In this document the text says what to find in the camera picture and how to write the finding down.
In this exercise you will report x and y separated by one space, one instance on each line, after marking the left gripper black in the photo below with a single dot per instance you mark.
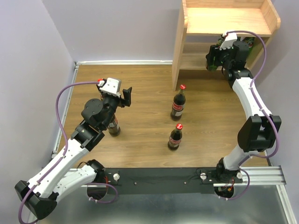
127 96

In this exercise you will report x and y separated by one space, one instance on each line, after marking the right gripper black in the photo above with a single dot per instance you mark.
209 56

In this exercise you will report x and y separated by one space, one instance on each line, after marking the green bottle red-white label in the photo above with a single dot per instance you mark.
213 56

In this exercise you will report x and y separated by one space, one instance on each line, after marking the green bottle red-blue label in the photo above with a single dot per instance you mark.
250 41

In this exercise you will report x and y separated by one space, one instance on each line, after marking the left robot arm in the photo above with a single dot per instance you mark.
45 190

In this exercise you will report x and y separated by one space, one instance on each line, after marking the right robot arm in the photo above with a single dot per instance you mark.
259 131

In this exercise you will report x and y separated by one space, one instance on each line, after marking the wooden two-tier shelf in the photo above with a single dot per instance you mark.
212 18

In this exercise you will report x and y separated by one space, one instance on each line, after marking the cola bottle left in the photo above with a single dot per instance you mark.
113 127

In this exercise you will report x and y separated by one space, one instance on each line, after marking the cola bottle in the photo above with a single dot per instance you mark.
175 137
113 127
178 104

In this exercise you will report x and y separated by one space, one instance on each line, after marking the cola bottle centre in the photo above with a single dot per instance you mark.
178 104

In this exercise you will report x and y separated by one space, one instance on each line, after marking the cola bottle front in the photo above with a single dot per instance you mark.
175 137

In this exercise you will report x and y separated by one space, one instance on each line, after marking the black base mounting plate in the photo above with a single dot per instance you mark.
166 180

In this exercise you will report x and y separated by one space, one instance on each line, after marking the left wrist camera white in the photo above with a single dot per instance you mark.
110 86

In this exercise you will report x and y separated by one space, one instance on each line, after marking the aluminium frame rail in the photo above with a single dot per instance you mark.
211 119

